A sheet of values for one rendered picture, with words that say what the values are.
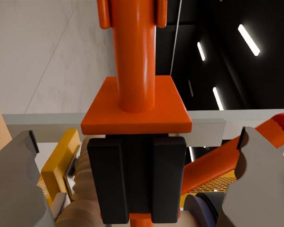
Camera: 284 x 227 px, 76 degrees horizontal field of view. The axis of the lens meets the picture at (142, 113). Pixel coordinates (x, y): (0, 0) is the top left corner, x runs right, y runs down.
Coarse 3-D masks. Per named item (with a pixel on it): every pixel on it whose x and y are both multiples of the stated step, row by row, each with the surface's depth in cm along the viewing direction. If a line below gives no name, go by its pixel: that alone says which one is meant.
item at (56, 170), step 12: (72, 132) 30; (60, 144) 28; (72, 144) 29; (60, 156) 25; (72, 156) 29; (48, 168) 23; (60, 168) 25; (72, 168) 27; (48, 180) 24; (60, 180) 25; (72, 180) 27; (72, 192) 27
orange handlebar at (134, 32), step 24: (96, 0) 8; (120, 0) 8; (144, 0) 8; (120, 24) 8; (144, 24) 8; (120, 48) 9; (144, 48) 9; (120, 72) 9; (144, 72) 9; (120, 96) 10; (144, 96) 10
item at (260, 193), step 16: (240, 144) 11; (256, 144) 9; (240, 160) 9; (256, 160) 8; (272, 160) 8; (240, 176) 9; (256, 176) 7; (272, 176) 7; (240, 192) 7; (256, 192) 7; (272, 192) 7; (224, 208) 6; (240, 208) 6; (256, 208) 6; (272, 208) 6; (224, 224) 6; (240, 224) 6; (256, 224) 6; (272, 224) 6
